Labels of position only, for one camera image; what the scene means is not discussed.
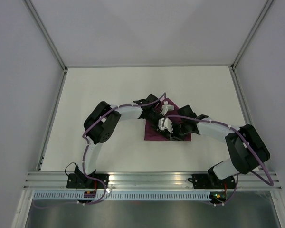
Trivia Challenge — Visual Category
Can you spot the purple cloth napkin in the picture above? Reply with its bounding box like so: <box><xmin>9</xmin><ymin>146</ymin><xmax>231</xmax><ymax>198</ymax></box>
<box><xmin>144</xmin><ymin>98</ymin><xmax>189</xmax><ymax>141</ymax></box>

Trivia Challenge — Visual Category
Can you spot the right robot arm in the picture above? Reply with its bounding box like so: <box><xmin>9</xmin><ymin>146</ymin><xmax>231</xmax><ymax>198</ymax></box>
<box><xmin>158</xmin><ymin>105</ymin><xmax>274</xmax><ymax>188</ymax></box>

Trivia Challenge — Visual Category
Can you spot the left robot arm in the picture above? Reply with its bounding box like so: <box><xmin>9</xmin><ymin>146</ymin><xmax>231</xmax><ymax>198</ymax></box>
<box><xmin>75</xmin><ymin>93</ymin><xmax>166</xmax><ymax>188</ymax></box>

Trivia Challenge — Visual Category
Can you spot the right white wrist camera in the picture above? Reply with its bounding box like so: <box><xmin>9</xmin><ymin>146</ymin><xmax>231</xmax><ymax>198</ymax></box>
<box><xmin>158</xmin><ymin>118</ymin><xmax>173</xmax><ymax>133</ymax></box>

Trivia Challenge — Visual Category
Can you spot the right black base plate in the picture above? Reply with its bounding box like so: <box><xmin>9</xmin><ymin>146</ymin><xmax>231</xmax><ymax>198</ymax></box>
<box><xmin>187</xmin><ymin>173</ymin><xmax>236</xmax><ymax>189</ymax></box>

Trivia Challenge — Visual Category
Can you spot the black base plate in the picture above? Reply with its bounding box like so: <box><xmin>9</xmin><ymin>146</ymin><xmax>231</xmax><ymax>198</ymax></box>
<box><xmin>66</xmin><ymin>173</ymin><xmax>109</xmax><ymax>189</ymax></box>
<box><xmin>187</xmin><ymin>173</ymin><xmax>236</xmax><ymax>189</ymax></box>

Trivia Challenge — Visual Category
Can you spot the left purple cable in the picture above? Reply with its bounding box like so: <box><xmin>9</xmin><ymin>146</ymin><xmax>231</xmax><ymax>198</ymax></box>
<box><xmin>33</xmin><ymin>92</ymin><xmax>167</xmax><ymax>209</ymax></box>

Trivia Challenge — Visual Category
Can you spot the purple cable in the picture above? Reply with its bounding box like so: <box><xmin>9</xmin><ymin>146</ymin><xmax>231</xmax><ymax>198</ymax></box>
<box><xmin>162</xmin><ymin>115</ymin><xmax>274</xmax><ymax>207</ymax></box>
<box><xmin>33</xmin><ymin>92</ymin><xmax>167</xmax><ymax>209</ymax></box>

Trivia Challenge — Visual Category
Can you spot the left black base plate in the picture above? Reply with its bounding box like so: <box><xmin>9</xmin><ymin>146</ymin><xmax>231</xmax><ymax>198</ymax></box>
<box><xmin>66</xmin><ymin>173</ymin><xmax>109</xmax><ymax>189</ymax></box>

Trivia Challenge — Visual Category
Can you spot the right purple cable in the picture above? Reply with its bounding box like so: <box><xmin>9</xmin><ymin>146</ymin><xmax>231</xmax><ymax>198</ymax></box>
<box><xmin>162</xmin><ymin>115</ymin><xmax>274</xmax><ymax>207</ymax></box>

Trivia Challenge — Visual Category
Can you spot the aluminium mounting rail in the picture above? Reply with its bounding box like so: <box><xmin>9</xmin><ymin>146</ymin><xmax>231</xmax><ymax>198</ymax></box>
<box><xmin>22</xmin><ymin>171</ymin><xmax>282</xmax><ymax>191</ymax></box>

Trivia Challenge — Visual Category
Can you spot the slotted white cable duct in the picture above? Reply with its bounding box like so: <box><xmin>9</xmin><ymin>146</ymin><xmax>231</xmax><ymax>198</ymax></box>
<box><xmin>33</xmin><ymin>190</ymin><xmax>210</xmax><ymax>201</ymax></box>

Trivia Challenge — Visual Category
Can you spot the left aluminium frame post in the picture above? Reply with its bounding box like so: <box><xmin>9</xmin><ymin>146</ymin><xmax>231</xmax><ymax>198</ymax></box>
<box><xmin>23</xmin><ymin>0</ymin><xmax>68</xmax><ymax>72</ymax></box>

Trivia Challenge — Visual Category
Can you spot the aluminium frame post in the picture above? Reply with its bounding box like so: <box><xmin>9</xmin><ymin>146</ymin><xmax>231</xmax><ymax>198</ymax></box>
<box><xmin>229</xmin><ymin>0</ymin><xmax>275</xmax><ymax>71</ymax></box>
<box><xmin>23</xmin><ymin>0</ymin><xmax>68</xmax><ymax>72</ymax></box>

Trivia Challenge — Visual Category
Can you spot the right aluminium frame post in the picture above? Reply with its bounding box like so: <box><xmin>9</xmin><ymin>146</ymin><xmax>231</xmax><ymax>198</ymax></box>
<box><xmin>229</xmin><ymin>0</ymin><xmax>275</xmax><ymax>71</ymax></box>

